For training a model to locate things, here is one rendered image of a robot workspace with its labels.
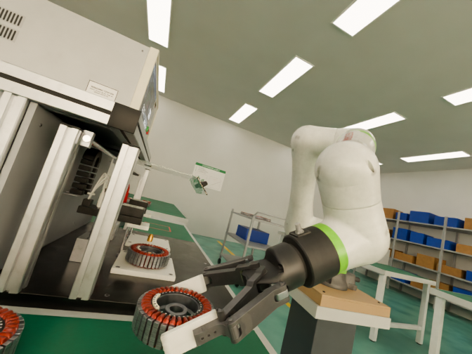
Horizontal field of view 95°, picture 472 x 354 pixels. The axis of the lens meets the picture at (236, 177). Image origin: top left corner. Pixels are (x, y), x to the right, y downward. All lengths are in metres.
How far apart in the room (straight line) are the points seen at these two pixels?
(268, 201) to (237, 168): 1.44
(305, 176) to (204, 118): 5.63
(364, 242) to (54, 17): 0.78
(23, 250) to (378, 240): 0.59
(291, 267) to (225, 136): 6.12
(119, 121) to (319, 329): 0.92
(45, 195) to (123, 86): 0.30
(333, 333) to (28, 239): 0.95
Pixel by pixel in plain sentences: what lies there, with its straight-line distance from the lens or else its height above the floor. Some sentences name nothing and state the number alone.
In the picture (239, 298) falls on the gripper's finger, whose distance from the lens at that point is 0.34.
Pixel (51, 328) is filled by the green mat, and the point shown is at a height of 0.75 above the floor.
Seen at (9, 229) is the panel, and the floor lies 0.85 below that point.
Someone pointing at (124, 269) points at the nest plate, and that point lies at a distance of 0.61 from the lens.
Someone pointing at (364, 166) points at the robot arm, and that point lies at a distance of 0.41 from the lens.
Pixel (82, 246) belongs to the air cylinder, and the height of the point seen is 0.81.
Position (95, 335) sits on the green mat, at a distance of 0.46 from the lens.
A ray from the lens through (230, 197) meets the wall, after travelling 6.30.
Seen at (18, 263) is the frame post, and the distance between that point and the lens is 0.51.
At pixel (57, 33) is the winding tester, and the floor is 1.25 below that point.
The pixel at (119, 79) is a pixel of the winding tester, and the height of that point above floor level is 1.21.
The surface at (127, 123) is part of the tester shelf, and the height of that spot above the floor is 1.08.
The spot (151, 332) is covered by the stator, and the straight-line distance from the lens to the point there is 0.34.
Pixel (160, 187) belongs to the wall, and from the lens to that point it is 5.97.
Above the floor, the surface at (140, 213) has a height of 0.91.
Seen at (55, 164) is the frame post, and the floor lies 0.98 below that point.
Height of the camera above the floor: 0.99
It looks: 8 degrees up
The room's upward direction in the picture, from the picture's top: 15 degrees clockwise
